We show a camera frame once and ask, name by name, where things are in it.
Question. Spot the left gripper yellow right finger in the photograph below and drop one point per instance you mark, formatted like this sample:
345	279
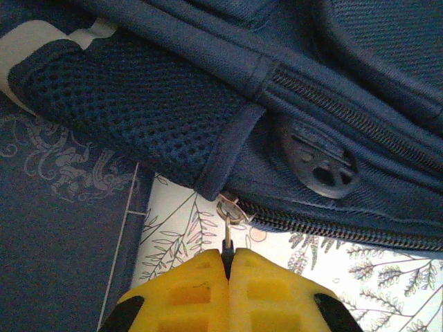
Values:
284	301

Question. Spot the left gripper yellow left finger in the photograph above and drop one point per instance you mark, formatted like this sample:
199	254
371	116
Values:
173	297

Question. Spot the navy blue notebook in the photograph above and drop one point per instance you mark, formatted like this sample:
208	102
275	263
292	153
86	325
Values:
62	242

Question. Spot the navy blue backpack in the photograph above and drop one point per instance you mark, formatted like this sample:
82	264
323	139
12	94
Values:
311	52

